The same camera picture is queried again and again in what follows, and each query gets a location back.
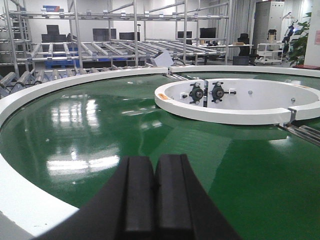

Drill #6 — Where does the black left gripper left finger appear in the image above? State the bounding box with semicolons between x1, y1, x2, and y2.
37;156;155;240

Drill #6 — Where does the metal roller rack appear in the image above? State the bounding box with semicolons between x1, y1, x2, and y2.
0;0;232;97

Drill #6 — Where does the black office chair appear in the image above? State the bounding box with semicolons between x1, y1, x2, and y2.
236;32;260;57

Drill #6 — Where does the round green conveyor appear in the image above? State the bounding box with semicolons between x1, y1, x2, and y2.
0;68;320;240

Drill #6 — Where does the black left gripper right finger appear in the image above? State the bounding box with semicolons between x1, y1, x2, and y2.
155;154;241;240

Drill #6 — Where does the white control box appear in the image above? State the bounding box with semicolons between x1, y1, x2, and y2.
150;50;174;68

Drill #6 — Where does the white inner conveyor ring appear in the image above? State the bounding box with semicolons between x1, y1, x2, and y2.
153;77;320;126

